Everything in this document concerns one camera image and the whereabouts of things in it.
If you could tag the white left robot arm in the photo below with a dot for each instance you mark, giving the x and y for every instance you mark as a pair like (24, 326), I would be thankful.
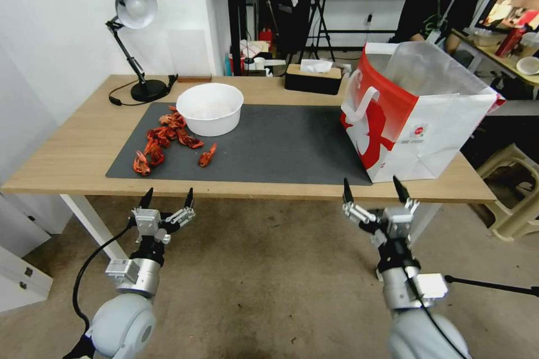
(122, 325)

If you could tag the white cabinet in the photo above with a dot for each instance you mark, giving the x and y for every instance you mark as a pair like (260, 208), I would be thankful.
(21, 266)

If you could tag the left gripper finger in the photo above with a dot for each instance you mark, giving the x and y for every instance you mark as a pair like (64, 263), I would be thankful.
(146, 203)
(189, 203)

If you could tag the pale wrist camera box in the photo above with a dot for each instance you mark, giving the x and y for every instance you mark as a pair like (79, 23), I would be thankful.
(398, 222)
(147, 221)

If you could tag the beige plastic stool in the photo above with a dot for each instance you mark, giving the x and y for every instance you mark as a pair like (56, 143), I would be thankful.
(513, 211)

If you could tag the brown wooden strip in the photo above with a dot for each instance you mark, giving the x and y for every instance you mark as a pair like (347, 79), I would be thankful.
(193, 79)

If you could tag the red can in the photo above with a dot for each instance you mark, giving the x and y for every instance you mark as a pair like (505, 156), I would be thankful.
(509, 41)

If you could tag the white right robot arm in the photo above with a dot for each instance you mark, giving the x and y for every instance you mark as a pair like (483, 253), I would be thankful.
(425, 333)

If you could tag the person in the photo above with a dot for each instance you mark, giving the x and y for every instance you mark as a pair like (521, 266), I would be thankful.
(421, 10)

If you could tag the dark grey desk mat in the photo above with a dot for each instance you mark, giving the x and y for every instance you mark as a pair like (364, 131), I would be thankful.
(273, 144)

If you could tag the black metal rack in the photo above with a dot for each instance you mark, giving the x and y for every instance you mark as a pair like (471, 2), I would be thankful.
(242, 5)

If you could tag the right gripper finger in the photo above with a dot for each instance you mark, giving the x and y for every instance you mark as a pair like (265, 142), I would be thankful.
(402, 191)
(348, 195)

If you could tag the black tripod leg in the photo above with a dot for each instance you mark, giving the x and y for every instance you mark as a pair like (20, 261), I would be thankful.
(492, 284)

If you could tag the red and white takeout bag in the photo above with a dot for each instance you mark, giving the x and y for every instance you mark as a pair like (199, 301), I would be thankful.
(429, 140)

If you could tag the black tissue box wooden lid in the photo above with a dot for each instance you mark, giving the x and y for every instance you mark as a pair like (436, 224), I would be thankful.
(311, 81)

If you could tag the small white bowl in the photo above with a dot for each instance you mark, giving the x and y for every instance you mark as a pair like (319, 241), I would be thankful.
(528, 66)

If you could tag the white table leg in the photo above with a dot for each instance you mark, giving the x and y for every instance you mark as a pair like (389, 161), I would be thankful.
(90, 218)
(427, 222)

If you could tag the wooden side desk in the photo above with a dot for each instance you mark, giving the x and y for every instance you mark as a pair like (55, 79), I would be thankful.
(492, 56)

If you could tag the black desk lamp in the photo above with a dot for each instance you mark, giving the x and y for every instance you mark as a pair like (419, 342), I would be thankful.
(147, 90)

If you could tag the red crayfish shell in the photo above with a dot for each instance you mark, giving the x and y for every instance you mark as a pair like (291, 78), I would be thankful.
(206, 159)
(142, 165)
(189, 140)
(155, 156)
(174, 120)
(160, 134)

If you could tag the white round takeout container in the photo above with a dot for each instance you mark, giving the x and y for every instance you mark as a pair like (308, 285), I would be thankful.
(210, 117)

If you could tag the white tissue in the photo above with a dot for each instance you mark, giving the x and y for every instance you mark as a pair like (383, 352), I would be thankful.
(316, 66)

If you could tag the black tripod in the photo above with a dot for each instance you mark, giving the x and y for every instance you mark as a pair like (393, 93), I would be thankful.
(322, 18)

